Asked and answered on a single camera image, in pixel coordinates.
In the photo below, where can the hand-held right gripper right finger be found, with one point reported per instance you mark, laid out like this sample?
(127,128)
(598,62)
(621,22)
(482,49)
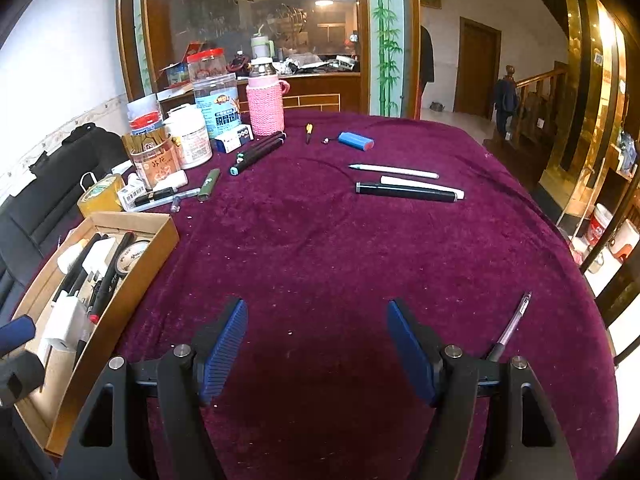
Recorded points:
(410,350)

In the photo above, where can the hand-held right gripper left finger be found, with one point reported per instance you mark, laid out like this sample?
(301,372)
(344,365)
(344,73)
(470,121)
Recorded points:
(227,345)

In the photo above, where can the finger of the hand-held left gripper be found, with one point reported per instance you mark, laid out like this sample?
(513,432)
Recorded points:
(15,335)
(20,380)

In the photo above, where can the white charger adapter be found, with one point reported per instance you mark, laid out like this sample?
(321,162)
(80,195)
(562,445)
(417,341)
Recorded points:
(62,317)
(97,257)

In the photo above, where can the white tube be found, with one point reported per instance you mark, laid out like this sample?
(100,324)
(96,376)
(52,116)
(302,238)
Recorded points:
(69,256)

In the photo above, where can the cardboard box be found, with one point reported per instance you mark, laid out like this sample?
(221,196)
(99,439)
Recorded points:
(145,270)

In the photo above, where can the clear ballpoint pen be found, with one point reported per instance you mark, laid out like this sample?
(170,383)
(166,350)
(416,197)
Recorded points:
(510,325)

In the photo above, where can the black marker with red end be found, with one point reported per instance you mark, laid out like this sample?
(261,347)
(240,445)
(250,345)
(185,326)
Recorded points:
(112,275)

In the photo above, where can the black tape roll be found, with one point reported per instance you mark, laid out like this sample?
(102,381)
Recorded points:
(116,265)

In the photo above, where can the purple velvet tablecloth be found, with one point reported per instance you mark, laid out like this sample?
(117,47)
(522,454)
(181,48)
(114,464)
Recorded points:
(325,240)

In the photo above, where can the black bag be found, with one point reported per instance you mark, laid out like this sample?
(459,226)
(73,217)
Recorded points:
(50,185)

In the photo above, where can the silver pen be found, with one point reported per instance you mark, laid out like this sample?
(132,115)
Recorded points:
(184,196)

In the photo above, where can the thick black pen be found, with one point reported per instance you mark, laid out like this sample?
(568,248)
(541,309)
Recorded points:
(407,192)

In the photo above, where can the yellow tape roll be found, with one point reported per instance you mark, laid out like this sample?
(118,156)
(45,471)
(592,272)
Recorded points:
(100,197)

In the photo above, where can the green pen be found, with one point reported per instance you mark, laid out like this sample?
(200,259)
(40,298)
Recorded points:
(209,184)

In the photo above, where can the black glossy pen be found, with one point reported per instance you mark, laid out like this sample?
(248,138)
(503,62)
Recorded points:
(155,196)

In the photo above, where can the thick white pen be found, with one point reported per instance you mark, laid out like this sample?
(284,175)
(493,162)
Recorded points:
(425,183)

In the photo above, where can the white eraser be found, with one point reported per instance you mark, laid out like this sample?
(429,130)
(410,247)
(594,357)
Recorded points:
(175,178)

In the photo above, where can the small white barcode box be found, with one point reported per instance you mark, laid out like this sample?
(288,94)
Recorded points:
(131,195)

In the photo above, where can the slim white pen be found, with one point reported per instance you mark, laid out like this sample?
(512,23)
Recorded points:
(395,170)

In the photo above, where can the black markers pair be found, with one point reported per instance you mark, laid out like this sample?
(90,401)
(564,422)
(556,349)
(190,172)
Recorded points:
(255,154)

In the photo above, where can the jar of wooden sticks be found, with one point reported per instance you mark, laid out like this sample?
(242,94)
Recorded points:
(152,160)

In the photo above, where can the black marker with teal cap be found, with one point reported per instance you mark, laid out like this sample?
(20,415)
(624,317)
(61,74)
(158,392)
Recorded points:
(260,144)

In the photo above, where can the small blue white box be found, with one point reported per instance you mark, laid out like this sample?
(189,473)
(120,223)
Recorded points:
(231,139)

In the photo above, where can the white pill bottle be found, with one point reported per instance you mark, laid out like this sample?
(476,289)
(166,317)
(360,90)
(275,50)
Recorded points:
(187,135)

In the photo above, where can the blue lighter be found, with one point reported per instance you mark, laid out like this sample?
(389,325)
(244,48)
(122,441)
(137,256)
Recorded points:
(356,140)

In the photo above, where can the white bucket with red label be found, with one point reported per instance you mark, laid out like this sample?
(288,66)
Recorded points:
(600,225)

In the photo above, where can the yellow black screwdriver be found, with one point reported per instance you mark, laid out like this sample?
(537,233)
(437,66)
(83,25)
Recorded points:
(309,131)

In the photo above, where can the plain white bucket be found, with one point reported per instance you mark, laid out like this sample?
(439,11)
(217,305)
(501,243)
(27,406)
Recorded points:
(625,240)

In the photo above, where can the pink knitted bottle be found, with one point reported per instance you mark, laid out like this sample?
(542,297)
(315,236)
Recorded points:
(265,102)

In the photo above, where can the clear jar with red lid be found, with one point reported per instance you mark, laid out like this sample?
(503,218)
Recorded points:
(215,92)

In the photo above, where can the wooden counter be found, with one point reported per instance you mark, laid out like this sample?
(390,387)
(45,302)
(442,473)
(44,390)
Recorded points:
(310,92)

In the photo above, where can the wooden stair railing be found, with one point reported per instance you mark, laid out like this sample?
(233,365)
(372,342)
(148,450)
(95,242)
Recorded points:
(540,105)

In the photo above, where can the wooden door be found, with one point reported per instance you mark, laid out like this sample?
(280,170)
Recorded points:
(475,67)

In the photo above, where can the green white blender cup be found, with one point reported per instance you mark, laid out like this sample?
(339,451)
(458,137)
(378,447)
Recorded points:
(261,45)

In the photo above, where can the wide bamboo painted panel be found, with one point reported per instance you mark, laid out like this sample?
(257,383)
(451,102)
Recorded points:
(387,35)

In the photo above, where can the gold framed glass cabinet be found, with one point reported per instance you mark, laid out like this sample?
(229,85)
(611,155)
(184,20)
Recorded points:
(590,85)

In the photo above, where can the narrow bamboo painted panel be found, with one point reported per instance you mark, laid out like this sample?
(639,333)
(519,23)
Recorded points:
(141,25)

